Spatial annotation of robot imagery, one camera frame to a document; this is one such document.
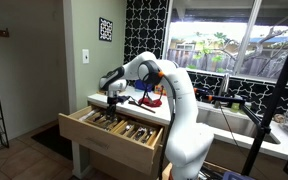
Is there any green sponge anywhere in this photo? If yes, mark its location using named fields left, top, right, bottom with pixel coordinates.
left=230, top=102, right=242, bottom=113

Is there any black white patterned wall tile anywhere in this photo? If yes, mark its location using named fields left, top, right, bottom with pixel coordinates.
left=98, top=17, right=114, bottom=43

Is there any metal kitchen faucet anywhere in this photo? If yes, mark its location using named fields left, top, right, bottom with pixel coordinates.
left=213, top=72, right=231, bottom=109

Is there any metal bar drawer handle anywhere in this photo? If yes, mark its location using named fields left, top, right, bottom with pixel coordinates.
left=84, top=135, right=111, bottom=150

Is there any light wood base cabinet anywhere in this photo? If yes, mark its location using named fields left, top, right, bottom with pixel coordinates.
left=71, top=139, right=172, bottom=180

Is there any blue container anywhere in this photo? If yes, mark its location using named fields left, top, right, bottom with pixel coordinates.
left=133, top=79, right=154, bottom=93

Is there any wooden cutlery organiser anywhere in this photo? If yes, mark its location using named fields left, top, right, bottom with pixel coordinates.
left=113, top=119, right=163, bottom=145
left=83, top=107, right=127, bottom=133

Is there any light wood kitchen drawer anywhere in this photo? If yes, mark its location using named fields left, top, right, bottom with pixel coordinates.
left=58, top=104, right=165, bottom=176

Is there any steel kitchen sink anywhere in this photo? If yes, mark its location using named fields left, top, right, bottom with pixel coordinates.
left=197, top=105, right=282, bottom=145

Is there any black corrugated cable bundle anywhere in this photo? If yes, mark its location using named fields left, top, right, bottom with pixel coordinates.
left=157, top=71, right=179, bottom=180

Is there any brown wooden spatula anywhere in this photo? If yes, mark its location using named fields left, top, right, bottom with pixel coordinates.
left=127, top=99, right=157, bottom=115

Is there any black tripod stand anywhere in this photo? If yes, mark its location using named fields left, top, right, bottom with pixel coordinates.
left=240, top=51, right=288, bottom=178

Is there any colourful patterned pot holder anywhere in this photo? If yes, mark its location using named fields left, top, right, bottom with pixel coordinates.
left=153, top=84, right=168, bottom=97

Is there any red knitted cloth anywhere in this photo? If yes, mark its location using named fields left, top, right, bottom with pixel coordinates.
left=137, top=95, right=164, bottom=109

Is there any blue purple box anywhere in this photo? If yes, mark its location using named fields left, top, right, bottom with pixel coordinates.
left=222, top=170, right=253, bottom=180

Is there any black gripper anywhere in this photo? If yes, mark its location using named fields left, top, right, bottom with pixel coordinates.
left=105, top=94, right=119, bottom=122

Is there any wooden kettle trivet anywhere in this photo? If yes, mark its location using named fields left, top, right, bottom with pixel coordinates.
left=96, top=88, right=109, bottom=97

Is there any kitchen window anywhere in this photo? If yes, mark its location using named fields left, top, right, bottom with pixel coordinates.
left=163, top=0, right=288, bottom=86

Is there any light wooden platform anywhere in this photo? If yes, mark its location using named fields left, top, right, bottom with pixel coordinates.
left=161, top=162, right=174, bottom=180

